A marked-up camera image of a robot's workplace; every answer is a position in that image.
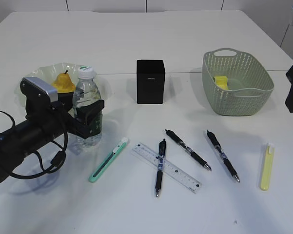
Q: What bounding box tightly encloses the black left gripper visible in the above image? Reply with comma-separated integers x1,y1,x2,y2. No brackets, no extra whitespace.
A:
25,92,104,139

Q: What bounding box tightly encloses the clear water bottle green label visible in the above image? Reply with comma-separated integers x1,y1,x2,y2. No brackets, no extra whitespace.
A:
73,66,102,147

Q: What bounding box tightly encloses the yellow pear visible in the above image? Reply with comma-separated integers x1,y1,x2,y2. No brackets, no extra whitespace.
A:
51,70,76,94

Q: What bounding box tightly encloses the yellow utility knife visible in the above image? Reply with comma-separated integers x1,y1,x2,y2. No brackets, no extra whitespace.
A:
260,143,275,191

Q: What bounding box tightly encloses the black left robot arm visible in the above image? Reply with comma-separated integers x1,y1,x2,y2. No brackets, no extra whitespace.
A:
0,99,104,183

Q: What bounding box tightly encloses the translucent green wavy plate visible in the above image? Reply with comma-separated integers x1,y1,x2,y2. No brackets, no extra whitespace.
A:
14,62,111,115

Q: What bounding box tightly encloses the green woven plastic basket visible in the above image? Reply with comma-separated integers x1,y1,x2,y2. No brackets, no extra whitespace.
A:
202,48,274,116

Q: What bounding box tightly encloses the teal utility knife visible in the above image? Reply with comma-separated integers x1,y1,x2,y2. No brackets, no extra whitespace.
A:
88,137,129,183

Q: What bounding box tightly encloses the black square pen holder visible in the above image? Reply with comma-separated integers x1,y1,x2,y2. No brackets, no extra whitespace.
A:
136,59,165,104

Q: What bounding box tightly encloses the black pen right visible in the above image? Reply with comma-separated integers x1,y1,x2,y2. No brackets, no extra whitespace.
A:
206,130,240,183

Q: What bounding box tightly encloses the black pen on ruler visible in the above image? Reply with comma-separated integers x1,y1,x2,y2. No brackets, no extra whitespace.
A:
155,139,166,197

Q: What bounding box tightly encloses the black pen middle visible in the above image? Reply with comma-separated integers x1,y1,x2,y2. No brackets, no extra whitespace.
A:
164,129,212,171

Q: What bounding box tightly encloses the clear plastic ruler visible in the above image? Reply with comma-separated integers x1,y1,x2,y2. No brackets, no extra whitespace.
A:
131,143,202,194

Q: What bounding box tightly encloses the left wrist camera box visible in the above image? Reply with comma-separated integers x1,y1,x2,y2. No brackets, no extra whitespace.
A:
20,77,58,107

